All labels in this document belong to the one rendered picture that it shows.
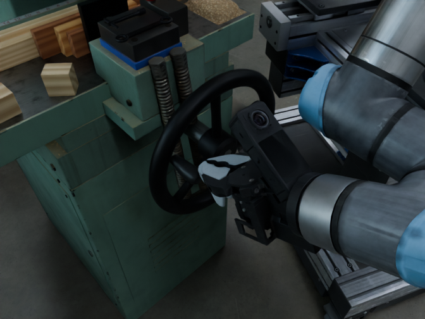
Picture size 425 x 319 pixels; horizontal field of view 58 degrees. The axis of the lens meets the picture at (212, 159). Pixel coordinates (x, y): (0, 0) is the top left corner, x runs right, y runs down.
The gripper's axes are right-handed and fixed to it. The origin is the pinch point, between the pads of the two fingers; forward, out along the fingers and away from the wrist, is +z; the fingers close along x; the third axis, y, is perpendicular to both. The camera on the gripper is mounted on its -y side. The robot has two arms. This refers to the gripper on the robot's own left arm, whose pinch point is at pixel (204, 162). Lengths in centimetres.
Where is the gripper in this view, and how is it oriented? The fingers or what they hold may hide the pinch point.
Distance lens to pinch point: 55.1
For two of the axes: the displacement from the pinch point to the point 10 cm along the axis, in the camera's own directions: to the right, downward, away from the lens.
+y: 3.1, 8.8, 3.7
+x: 7.5, -4.6, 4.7
